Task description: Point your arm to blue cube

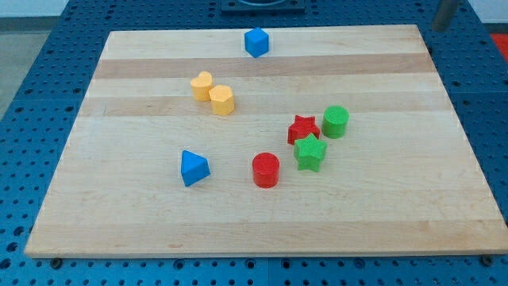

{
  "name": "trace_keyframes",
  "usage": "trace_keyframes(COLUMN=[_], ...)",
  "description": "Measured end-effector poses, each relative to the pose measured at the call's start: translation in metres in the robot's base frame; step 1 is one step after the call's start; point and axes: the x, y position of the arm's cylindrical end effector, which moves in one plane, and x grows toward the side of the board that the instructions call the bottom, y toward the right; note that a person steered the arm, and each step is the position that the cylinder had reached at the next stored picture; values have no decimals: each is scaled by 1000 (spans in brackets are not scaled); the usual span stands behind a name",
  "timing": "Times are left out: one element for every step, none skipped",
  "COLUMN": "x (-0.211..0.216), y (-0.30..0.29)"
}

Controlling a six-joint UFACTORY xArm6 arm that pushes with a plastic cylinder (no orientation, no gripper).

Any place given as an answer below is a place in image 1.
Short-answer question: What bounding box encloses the blue cube block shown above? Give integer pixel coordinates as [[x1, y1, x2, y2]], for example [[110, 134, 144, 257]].
[[244, 27, 269, 58]]

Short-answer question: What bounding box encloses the red cylinder block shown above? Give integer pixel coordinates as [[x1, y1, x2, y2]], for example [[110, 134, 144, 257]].
[[252, 153, 280, 188]]

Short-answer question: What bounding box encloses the red star block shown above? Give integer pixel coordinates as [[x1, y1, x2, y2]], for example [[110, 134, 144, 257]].
[[287, 115, 321, 145]]

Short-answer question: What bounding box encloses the yellow pentagon block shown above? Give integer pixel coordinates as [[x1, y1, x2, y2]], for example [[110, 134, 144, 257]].
[[209, 85, 235, 116]]

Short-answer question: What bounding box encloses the green star block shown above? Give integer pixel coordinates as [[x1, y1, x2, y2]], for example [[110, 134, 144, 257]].
[[294, 133, 327, 172]]

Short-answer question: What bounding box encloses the blue triangle block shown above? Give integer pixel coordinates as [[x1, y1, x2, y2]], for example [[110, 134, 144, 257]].
[[180, 150, 210, 187]]

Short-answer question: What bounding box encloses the wooden board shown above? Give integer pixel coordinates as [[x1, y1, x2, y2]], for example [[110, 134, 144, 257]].
[[25, 25, 507, 259]]

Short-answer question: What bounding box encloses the yellow heart block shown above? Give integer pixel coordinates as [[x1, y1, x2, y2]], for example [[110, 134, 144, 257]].
[[190, 71, 214, 102]]

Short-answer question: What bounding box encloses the green cylinder block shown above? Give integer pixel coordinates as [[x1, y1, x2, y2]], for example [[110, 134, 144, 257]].
[[321, 106, 349, 139]]

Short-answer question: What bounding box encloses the grey metal rod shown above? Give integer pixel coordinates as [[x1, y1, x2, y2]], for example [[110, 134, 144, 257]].
[[431, 0, 460, 33]]

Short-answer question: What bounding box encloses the red object at edge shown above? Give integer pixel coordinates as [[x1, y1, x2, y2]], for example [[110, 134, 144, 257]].
[[490, 33, 508, 61]]

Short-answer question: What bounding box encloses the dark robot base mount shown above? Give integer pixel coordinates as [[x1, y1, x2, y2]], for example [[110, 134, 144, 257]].
[[219, 0, 306, 14]]

